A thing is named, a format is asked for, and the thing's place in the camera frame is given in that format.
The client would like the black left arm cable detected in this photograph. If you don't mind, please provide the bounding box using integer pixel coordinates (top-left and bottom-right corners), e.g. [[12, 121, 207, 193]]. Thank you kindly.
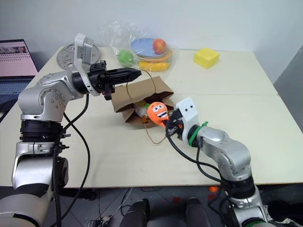
[[52, 93, 92, 227]]

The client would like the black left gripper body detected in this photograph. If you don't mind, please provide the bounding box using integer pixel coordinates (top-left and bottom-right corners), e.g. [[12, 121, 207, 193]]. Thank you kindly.
[[88, 60, 117, 101]]

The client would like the brown paper bag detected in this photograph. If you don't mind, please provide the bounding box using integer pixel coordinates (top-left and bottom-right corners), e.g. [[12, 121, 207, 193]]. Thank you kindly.
[[111, 70, 175, 145]]

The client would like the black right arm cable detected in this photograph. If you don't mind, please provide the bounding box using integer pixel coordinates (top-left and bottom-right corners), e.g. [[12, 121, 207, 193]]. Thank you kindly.
[[165, 122, 229, 189]]

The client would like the green zip tie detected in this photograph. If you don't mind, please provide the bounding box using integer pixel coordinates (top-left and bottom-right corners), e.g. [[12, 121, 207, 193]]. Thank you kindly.
[[187, 121, 209, 147]]

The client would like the clear plastic bag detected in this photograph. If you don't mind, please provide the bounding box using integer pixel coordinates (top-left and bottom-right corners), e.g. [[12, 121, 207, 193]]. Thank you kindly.
[[98, 19, 180, 80]]

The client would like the yellow cheese-shaped block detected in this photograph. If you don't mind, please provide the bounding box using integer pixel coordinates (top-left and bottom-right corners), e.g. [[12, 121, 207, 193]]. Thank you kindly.
[[194, 47, 220, 70]]

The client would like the dark rounded shape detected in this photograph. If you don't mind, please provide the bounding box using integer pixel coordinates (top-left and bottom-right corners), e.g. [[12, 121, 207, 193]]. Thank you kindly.
[[185, 197, 212, 227], [120, 198, 152, 227]]

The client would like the white and green plush toy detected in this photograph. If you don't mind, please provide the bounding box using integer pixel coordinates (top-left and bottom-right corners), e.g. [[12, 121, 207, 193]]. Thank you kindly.
[[134, 100, 152, 124]]

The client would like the orange bowl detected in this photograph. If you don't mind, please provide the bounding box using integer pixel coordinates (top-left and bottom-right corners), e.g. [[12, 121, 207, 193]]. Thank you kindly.
[[135, 49, 173, 63]]

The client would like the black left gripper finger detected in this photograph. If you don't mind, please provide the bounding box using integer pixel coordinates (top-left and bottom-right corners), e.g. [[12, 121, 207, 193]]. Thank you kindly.
[[107, 67, 143, 79], [110, 75, 142, 86]]

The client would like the round silver metal disc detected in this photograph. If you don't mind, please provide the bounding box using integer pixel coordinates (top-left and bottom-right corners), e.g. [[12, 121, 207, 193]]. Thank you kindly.
[[56, 42, 102, 71]]

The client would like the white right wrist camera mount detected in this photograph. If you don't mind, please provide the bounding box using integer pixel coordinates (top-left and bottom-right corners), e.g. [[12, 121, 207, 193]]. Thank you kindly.
[[176, 96, 200, 143]]

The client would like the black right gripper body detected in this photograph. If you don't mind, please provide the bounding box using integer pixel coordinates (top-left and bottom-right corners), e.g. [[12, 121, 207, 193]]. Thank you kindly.
[[165, 109, 185, 140]]

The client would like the small black floor device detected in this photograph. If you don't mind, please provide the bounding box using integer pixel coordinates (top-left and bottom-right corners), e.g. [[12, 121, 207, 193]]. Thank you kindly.
[[88, 218, 112, 227]]

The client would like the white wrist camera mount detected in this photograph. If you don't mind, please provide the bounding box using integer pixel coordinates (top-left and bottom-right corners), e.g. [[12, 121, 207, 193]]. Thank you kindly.
[[73, 33, 102, 97], [176, 96, 200, 143]]

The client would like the orange plush toy with face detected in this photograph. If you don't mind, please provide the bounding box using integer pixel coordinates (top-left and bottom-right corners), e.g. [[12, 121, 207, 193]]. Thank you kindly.
[[146, 101, 170, 126]]

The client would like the white floor cable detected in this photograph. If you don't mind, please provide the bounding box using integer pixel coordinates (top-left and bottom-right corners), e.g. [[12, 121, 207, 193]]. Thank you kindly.
[[98, 187, 134, 219]]

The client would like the green toy apple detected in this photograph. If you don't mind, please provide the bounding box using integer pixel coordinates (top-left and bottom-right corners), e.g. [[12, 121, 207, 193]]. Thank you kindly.
[[117, 49, 134, 67]]

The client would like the open laptop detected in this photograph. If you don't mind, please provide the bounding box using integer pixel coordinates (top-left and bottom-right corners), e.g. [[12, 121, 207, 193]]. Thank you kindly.
[[0, 39, 39, 114]]

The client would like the blue plate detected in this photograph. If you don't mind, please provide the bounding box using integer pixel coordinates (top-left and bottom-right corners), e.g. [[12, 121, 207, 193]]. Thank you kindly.
[[130, 37, 171, 59]]

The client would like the yellow bowl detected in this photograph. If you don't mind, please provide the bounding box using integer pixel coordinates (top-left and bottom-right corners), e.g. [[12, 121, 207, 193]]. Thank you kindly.
[[138, 61, 171, 72]]

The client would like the red toy apple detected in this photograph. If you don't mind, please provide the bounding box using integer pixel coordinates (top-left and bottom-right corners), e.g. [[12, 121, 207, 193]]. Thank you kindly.
[[152, 38, 167, 55]]

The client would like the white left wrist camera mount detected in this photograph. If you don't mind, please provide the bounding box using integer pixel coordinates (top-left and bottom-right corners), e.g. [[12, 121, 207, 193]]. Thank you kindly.
[[73, 33, 102, 97]]

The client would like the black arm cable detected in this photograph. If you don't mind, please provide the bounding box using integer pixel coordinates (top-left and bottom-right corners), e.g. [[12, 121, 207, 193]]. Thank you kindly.
[[165, 122, 229, 189], [52, 93, 92, 227]]

